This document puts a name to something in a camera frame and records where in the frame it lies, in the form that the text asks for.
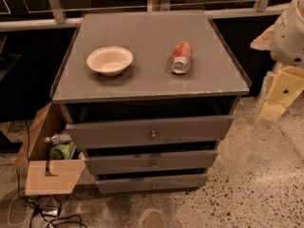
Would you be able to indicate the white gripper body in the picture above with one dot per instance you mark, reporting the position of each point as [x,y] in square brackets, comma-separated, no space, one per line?
[289,41]

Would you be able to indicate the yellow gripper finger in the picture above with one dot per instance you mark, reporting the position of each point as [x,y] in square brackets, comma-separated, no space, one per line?
[271,112]

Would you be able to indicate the grey bottom drawer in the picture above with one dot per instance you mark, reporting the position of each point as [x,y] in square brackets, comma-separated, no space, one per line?
[151,183]

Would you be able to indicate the grey drawer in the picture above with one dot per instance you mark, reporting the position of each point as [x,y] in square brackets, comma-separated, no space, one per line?
[150,162]
[149,132]
[151,183]

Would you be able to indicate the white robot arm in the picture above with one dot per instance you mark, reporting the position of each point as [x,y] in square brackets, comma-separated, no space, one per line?
[285,40]

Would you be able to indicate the grey top drawer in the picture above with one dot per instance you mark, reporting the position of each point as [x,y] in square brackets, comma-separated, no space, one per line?
[149,132]

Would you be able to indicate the grey middle drawer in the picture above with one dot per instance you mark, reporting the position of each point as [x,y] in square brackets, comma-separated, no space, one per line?
[150,162]

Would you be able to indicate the grey drawer cabinet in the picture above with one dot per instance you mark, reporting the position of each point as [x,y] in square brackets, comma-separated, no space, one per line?
[148,89]

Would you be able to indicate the red labelled plastic bottle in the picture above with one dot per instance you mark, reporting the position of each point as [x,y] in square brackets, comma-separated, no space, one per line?
[182,56]

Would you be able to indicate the white paper bowl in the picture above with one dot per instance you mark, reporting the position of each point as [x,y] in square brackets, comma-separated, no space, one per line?
[109,61]

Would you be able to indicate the green plastic bag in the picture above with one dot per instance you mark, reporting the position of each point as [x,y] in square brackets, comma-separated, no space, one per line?
[62,151]

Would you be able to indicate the clear bottle in box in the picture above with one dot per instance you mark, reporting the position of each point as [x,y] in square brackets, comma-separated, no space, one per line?
[58,139]

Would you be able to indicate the brown cardboard box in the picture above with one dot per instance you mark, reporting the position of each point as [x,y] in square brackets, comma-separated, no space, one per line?
[46,177]

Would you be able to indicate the power adapter on floor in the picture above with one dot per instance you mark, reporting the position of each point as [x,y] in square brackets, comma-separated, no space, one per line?
[50,211]

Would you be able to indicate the metal railing frame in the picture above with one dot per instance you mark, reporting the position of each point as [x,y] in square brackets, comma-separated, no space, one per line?
[41,14]

